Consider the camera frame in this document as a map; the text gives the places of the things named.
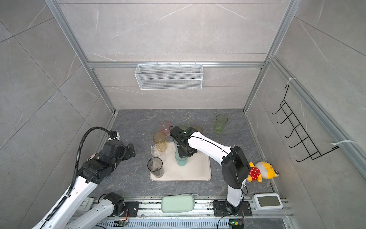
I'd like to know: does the pink glass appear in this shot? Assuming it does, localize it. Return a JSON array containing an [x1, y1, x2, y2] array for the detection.
[[159, 122, 171, 136]]

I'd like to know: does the tall yellow glass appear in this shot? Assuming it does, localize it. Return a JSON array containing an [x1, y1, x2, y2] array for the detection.
[[153, 132, 167, 153]]

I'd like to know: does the teal glass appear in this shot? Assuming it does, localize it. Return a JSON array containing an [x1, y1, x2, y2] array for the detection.
[[175, 151, 188, 167]]

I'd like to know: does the clear glass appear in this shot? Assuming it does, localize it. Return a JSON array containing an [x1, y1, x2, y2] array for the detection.
[[151, 144, 166, 161]]

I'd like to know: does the beige plastic tray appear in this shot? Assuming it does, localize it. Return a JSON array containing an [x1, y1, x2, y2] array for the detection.
[[150, 143, 211, 182]]

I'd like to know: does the dark grey glass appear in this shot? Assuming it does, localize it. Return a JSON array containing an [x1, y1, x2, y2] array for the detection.
[[147, 157, 164, 178]]

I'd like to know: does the tall light green glass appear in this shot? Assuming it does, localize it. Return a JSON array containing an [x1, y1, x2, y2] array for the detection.
[[214, 114, 228, 134]]

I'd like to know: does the blue glass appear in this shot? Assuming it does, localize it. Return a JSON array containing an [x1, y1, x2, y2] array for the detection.
[[173, 139, 178, 151]]

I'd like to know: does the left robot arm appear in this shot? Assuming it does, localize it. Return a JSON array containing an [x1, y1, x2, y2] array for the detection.
[[35, 127, 135, 229]]

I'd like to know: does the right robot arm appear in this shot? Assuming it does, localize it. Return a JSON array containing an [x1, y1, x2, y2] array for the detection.
[[170, 126, 250, 215]]

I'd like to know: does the short green glass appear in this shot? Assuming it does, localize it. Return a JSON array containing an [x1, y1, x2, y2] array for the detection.
[[179, 125, 188, 131]]

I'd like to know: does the short amber glass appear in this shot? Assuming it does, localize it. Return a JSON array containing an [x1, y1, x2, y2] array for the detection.
[[192, 126, 203, 134]]

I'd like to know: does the pink plush doll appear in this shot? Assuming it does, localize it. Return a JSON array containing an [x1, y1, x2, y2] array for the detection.
[[88, 153, 100, 160]]

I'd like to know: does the light green sponge block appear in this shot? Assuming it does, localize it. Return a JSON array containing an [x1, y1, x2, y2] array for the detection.
[[161, 195, 195, 213]]

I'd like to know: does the yellow plush toy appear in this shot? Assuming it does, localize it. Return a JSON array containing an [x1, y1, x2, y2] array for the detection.
[[246, 161, 279, 183]]

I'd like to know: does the white tablet device right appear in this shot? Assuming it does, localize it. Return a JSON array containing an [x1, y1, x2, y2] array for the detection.
[[252, 193, 283, 211]]

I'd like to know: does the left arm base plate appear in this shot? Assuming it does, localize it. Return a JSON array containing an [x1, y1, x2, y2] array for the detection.
[[121, 201, 140, 218]]

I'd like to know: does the white wire mesh basket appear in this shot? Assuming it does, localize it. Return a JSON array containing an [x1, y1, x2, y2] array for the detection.
[[134, 64, 204, 90]]

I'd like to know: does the white device left rail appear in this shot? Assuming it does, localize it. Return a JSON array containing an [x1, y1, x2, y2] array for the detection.
[[76, 197, 94, 214]]

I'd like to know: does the aluminium rail frame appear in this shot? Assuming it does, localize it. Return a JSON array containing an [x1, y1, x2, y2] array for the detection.
[[91, 197, 297, 229]]

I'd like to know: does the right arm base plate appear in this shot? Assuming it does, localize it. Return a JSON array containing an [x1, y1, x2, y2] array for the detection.
[[212, 200, 253, 217]]

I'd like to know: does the black wire hook rack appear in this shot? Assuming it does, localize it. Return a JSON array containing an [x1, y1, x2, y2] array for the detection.
[[271, 85, 340, 162]]

